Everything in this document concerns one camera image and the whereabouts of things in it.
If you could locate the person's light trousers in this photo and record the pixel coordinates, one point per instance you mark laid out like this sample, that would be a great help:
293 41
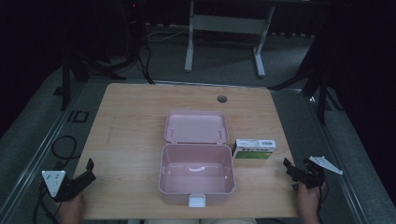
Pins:
199 221

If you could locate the black tripod stand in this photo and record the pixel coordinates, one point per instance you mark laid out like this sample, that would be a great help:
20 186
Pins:
66 81
322 93

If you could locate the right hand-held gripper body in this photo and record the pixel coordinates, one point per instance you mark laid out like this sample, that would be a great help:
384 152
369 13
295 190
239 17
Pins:
313 175

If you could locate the person's left hand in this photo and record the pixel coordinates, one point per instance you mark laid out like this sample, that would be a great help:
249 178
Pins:
72 211

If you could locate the person's right hand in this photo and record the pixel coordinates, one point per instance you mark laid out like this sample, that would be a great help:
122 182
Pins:
308 203

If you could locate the black floor tape marking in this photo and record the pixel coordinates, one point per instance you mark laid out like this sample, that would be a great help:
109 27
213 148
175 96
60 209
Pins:
77 116

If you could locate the pink plastic box with lid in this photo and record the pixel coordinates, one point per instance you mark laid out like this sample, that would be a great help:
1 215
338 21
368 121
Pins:
196 174

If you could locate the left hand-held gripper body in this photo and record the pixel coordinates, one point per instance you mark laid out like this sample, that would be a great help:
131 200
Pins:
54 182

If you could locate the white metal desk frame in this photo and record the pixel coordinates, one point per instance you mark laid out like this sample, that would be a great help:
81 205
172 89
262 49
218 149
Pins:
229 24

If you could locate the white and green carton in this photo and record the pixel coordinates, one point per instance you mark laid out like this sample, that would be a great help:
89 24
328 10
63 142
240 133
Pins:
253 149

